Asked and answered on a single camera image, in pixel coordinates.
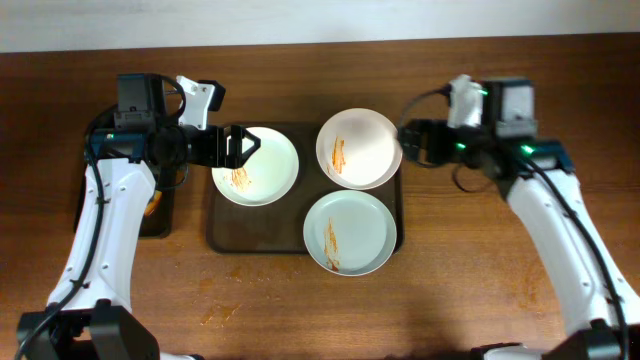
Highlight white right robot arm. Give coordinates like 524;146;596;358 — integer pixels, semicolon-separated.
397;75;639;359

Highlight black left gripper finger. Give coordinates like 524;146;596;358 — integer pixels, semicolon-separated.
227;148;258;169
228;125;261;148

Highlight cream plate with sauce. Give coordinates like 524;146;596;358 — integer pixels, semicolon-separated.
315;108;402;190

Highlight brown serving tray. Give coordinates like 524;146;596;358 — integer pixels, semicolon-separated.
205;122;405;255

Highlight white plate with sauce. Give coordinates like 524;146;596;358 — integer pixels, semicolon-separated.
211;127;300;207

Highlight light blue plate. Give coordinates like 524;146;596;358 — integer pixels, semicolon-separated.
302;190;398;277

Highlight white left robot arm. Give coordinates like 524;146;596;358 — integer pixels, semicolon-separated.
15;73;261;359

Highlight small black tray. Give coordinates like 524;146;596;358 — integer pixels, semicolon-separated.
73;167;177;240

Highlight orange green sponge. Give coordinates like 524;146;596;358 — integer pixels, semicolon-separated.
144;190;162;217

